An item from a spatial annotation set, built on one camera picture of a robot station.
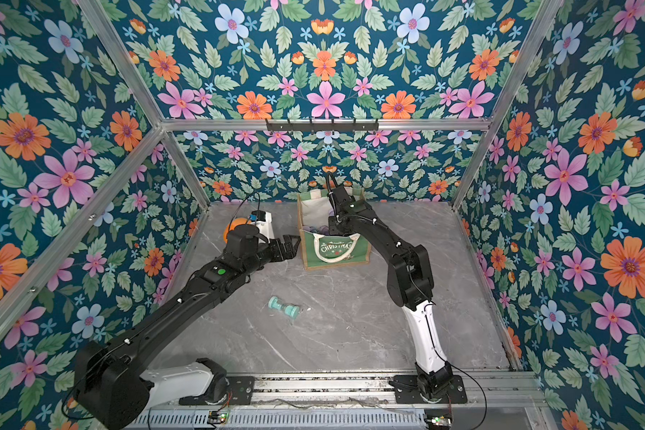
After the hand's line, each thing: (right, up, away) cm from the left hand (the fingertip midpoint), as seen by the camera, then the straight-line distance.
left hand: (292, 238), depth 78 cm
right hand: (+16, +5, +20) cm, 26 cm away
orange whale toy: (-26, +4, +21) cm, 34 cm away
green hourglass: (-2, -24, +8) cm, 25 cm away
